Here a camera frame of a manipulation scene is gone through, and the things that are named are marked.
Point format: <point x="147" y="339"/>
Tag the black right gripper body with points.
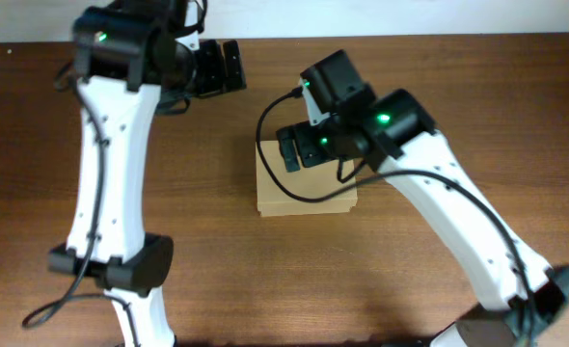
<point x="307" y="146"/>

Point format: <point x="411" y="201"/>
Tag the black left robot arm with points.
<point x="134" y="61"/>

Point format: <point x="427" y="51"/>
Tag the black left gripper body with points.
<point x="215" y="67"/>

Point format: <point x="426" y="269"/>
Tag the cardboard box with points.
<point x="310" y="183"/>

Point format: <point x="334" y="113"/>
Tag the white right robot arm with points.
<point x="519" y="293"/>

